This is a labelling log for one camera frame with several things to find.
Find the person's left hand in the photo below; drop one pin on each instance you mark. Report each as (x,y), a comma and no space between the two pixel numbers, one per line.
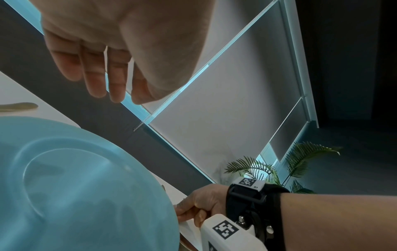
(124,31)

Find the person's right hand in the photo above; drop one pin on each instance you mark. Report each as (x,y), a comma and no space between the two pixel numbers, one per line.
(211,198)

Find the gold fork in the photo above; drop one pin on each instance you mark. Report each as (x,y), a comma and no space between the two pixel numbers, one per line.
(18,106)

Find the light blue plate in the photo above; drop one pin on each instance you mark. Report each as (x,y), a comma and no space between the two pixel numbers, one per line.
(77,183)

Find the person's right forearm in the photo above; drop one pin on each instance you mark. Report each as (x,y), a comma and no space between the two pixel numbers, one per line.
(341,220)

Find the black right marker wristband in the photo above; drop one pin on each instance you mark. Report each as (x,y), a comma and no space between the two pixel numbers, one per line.
(273,208)

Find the white roller blind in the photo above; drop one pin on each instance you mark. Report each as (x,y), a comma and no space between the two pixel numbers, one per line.
(223,24)
(232,110)

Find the green palm plant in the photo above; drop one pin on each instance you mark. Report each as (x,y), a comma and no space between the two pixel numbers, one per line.
(297,159)

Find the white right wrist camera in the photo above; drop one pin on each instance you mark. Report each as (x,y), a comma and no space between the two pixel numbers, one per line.
(223,230)

